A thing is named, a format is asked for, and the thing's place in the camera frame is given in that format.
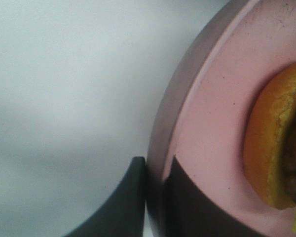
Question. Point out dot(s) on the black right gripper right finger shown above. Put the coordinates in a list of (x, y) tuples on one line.
[(211, 198)]

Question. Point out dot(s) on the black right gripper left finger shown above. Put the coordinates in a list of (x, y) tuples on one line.
[(123, 213)]

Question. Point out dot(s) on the burger with lettuce and tomato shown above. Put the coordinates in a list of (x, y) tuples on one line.
[(269, 152)]

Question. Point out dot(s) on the pink round plate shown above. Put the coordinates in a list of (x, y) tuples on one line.
[(206, 105)]

